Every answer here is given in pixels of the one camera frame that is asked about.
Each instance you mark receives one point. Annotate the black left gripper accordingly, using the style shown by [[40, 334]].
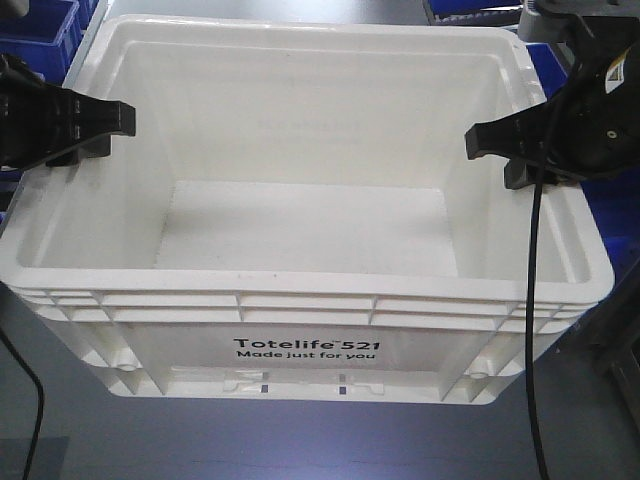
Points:
[[33, 110]]

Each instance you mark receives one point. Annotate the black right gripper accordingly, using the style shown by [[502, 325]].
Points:
[[597, 134]]

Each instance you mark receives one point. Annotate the white plastic Totelife tote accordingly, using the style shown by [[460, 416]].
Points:
[[295, 218]]

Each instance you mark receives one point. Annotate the grey right arm link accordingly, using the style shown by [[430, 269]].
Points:
[[548, 21]]

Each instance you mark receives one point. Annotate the blue bin top left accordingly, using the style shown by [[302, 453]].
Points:
[[47, 38]]

